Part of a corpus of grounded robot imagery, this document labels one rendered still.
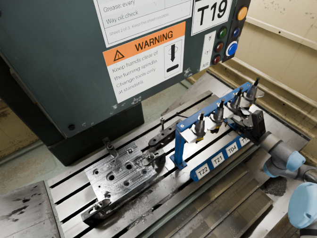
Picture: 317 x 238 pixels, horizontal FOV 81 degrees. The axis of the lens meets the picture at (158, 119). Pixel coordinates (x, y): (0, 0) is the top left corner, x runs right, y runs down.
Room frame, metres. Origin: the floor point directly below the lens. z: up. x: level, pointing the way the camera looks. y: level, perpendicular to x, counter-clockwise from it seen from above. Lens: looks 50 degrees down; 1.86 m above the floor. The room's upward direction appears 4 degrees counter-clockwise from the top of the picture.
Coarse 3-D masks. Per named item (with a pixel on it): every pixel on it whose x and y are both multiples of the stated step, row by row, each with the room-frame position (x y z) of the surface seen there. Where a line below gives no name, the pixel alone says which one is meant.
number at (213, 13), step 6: (210, 0) 0.36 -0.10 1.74; (216, 0) 0.37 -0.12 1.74; (222, 0) 0.38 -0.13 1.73; (228, 0) 0.38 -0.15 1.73; (210, 6) 0.36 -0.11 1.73; (216, 6) 0.37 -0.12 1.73; (222, 6) 0.38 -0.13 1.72; (228, 6) 0.39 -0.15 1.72; (210, 12) 0.36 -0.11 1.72; (216, 12) 0.37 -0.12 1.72; (222, 12) 0.38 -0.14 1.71; (210, 18) 0.36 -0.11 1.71; (216, 18) 0.37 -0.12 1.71; (222, 18) 0.38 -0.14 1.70; (210, 24) 0.36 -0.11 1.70
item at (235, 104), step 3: (234, 96) 0.58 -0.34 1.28; (237, 96) 0.57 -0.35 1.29; (240, 96) 0.57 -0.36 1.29; (234, 99) 0.57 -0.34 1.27; (237, 99) 0.57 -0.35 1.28; (240, 99) 0.57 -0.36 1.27; (231, 102) 0.58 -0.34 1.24; (234, 102) 0.57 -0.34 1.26; (237, 102) 0.56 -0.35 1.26; (231, 105) 0.57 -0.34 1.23; (234, 105) 0.56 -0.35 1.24; (237, 105) 0.56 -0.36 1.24; (234, 108) 0.56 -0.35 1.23
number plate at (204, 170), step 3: (204, 165) 0.42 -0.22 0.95; (207, 165) 0.42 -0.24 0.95; (201, 168) 0.41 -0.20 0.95; (204, 168) 0.41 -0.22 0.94; (207, 168) 0.41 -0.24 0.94; (195, 171) 0.39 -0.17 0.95; (198, 171) 0.39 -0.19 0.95; (201, 171) 0.39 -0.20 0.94; (204, 171) 0.40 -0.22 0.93; (207, 171) 0.40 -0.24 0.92; (198, 174) 0.38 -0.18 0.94; (201, 174) 0.38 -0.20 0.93; (204, 174) 0.38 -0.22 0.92; (198, 177) 0.37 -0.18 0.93; (201, 177) 0.37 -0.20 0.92
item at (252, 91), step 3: (252, 84) 0.64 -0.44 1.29; (258, 84) 0.64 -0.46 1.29; (252, 87) 0.63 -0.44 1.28; (255, 87) 0.62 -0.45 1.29; (249, 90) 0.64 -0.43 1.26; (252, 90) 0.62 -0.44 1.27; (255, 90) 0.62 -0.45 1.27; (246, 93) 0.64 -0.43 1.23; (249, 93) 0.63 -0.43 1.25; (252, 93) 0.62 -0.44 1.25; (255, 93) 0.62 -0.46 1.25; (249, 96) 0.62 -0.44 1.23; (252, 96) 0.62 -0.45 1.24; (255, 96) 0.62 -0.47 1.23
